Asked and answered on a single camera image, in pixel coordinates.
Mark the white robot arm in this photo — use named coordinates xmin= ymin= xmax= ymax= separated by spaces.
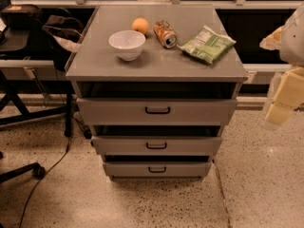
xmin=259 ymin=5 xmax=304 ymax=130

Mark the green chip bag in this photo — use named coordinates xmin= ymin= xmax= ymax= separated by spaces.
xmin=179 ymin=26 xmax=236 ymax=65

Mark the black floor cable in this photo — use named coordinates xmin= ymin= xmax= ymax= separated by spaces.
xmin=17 ymin=136 xmax=71 ymax=228

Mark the white ceramic bowl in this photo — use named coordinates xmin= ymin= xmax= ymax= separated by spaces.
xmin=108 ymin=30 xmax=145 ymax=62

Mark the grey top drawer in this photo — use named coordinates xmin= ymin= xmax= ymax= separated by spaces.
xmin=77 ymin=98 xmax=238 ymax=126

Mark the orange fruit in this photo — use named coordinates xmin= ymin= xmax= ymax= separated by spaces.
xmin=132 ymin=18 xmax=149 ymax=34

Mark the brown soda can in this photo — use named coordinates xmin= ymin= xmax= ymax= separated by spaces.
xmin=153 ymin=20 xmax=178 ymax=48

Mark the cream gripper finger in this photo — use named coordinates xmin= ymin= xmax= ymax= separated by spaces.
xmin=262 ymin=67 xmax=304 ymax=130
xmin=259 ymin=27 xmax=282 ymax=50

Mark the grey drawer cabinet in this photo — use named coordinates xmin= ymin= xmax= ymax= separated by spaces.
xmin=65 ymin=5 xmax=249 ymax=181

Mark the black folding desk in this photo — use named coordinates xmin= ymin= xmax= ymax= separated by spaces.
xmin=0 ymin=4 xmax=74 ymax=139

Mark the dark bag with strap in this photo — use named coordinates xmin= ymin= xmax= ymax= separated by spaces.
xmin=43 ymin=15 xmax=84 ymax=71

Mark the black office chair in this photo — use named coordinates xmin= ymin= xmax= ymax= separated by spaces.
xmin=0 ymin=162 xmax=46 ymax=183

